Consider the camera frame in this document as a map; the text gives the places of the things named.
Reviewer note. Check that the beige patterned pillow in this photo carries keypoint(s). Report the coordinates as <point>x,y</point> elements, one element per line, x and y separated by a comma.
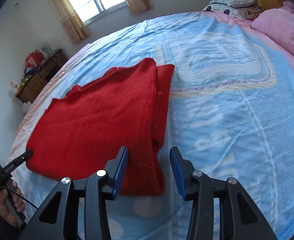
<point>249,12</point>

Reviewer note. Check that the person's left hand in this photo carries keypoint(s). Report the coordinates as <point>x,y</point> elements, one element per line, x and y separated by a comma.
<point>18,197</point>

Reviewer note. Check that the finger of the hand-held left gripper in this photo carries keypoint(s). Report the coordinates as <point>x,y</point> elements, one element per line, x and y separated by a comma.
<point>18,162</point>

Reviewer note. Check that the sliding glass window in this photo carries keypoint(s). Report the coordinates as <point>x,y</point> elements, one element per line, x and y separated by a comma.
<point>91,0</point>

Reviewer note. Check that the red embroidered knit sweater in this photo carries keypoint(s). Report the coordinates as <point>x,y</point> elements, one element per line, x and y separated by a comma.
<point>91,120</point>

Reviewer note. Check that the bed with blue pink sheet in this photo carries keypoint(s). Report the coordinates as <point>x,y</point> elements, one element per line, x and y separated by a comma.
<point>224,130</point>

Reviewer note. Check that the white paper bag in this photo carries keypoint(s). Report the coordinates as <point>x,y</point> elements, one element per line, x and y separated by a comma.
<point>26,109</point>

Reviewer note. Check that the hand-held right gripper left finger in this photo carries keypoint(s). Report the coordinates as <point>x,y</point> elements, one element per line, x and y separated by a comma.
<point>120,172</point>

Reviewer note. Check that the pink floral quilt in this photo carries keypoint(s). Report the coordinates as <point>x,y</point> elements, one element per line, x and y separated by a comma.
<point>284,32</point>

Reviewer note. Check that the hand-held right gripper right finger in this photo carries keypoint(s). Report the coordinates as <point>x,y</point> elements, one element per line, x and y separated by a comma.
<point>178,172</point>

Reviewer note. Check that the brown wooden desk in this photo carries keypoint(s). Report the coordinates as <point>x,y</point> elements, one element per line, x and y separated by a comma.
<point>39,80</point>

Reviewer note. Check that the red gift bag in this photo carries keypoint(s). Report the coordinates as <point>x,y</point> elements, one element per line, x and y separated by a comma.
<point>33,60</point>

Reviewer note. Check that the grey blue patterned pillow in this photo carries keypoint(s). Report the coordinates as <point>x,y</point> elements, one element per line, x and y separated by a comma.
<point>237,1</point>

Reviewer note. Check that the green items on desk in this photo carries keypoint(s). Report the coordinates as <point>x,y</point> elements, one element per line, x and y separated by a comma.
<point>25,80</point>

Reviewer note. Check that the white pillow with black spots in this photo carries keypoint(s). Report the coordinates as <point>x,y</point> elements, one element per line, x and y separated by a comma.
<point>218,10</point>

